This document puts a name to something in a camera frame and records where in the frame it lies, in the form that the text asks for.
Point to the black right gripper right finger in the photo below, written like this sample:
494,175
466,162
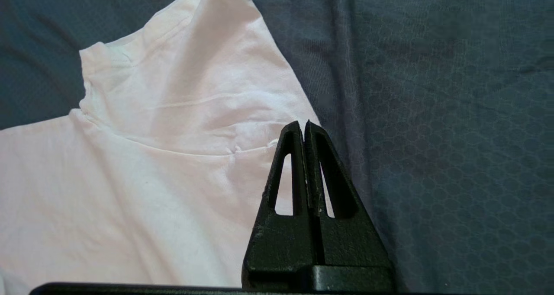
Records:
346,243

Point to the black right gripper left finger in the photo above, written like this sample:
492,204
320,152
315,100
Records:
279,243

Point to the white t-shirt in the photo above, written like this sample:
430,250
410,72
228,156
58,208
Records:
151,156

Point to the blue patterned bed sheet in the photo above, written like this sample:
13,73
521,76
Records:
433,113

